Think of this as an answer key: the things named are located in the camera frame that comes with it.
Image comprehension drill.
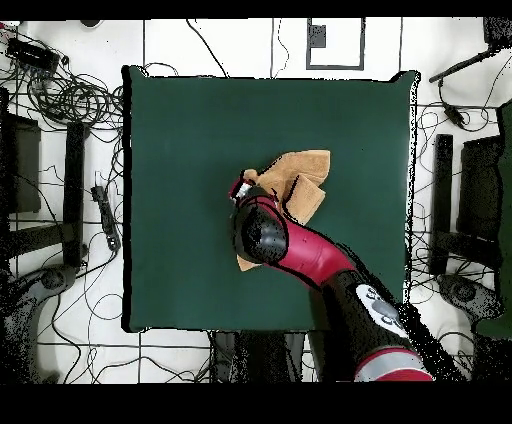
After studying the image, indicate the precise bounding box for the tan terry towel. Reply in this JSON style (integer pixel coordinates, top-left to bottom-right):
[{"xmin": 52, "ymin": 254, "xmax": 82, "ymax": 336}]
[{"xmin": 235, "ymin": 148, "xmax": 332, "ymax": 273}]

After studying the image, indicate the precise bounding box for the black flat box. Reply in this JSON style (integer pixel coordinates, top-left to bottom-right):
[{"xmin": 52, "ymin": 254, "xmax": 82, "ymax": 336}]
[
  {"xmin": 456, "ymin": 135, "xmax": 503, "ymax": 241},
  {"xmin": 0, "ymin": 113, "xmax": 42, "ymax": 214}
]

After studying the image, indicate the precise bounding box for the dark green table cloth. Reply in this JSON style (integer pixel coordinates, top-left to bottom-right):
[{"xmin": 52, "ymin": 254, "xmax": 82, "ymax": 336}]
[{"xmin": 121, "ymin": 64, "xmax": 421, "ymax": 334}]

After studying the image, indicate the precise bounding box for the black power strip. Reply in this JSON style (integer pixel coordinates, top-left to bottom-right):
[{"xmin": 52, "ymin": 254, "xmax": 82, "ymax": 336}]
[{"xmin": 90, "ymin": 184, "xmax": 122, "ymax": 252}]

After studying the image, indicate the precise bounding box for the black floor bar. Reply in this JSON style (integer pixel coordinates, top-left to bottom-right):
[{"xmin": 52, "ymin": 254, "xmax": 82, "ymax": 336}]
[
  {"xmin": 62, "ymin": 121, "xmax": 86, "ymax": 268},
  {"xmin": 429, "ymin": 133, "xmax": 454, "ymax": 275}
]

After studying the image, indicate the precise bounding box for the grey stand foot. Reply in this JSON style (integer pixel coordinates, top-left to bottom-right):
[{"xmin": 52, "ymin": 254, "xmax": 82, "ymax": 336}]
[
  {"xmin": 436, "ymin": 273, "xmax": 504, "ymax": 321},
  {"xmin": 0, "ymin": 265, "xmax": 78, "ymax": 383}
]

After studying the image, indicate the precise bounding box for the black power adapter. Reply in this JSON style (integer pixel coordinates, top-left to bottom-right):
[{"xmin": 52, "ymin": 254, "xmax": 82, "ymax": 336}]
[{"xmin": 442, "ymin": 102, "xmax": 466, "ymax": 130}]

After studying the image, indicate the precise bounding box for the black electronics box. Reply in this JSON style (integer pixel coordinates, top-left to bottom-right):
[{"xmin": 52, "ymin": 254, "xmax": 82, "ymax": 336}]
[{"xmin": 5, "ymin": 37, "xmax": 61, "ymax": 73}]

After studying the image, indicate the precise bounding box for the black boom stand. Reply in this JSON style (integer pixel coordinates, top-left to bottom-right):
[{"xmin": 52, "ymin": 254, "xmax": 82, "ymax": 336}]
[{"xmin": 428, "ymin": 15, "xmax": 512, "ymax": 84}]

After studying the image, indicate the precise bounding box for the green cloth covered table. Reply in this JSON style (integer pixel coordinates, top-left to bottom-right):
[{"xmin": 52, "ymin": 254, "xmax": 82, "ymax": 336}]
[{"xmin": 475, "ymin": 99, "xmax": 512, "ymax": 341}]

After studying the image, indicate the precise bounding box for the long black cable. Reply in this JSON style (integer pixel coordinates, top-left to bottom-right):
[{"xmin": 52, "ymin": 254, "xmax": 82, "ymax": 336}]
[{"xmin": 185, "ymin": 17, "xmax": 230, "ymax": 79}]

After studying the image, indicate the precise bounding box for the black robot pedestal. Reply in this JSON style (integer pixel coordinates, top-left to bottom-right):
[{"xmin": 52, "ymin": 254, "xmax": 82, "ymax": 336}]
[{"xmin": 209, "ymin": 330, "xmax": 307, "ymax": 383}]

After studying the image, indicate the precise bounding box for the tangled black cable bundle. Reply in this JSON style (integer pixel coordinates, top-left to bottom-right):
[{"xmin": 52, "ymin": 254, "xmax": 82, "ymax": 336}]
[{"xmin": 23, "ymin": 65, "xmax": 124, "ymax": 131}]

